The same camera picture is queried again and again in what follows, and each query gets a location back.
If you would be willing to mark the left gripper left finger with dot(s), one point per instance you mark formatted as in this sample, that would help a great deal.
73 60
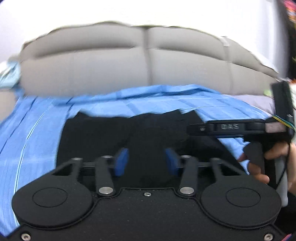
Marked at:
120 161

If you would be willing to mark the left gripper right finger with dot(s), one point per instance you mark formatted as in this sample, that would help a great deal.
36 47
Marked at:
172 160

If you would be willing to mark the black pants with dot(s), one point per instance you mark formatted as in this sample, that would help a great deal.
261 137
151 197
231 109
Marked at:
146 136

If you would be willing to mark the person's right hand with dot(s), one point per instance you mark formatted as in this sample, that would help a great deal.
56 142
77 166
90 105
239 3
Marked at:
278 150

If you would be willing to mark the lavender sofa cover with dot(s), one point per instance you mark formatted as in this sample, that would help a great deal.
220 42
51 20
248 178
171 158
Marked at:
261 102

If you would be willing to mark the blue plaid cloth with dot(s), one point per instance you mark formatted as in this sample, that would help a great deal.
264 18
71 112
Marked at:
31 133

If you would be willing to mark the beige sofa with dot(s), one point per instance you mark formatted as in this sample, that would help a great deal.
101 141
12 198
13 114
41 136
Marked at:
107 57

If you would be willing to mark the light blue garment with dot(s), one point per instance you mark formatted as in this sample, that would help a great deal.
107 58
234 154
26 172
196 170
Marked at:
10 74

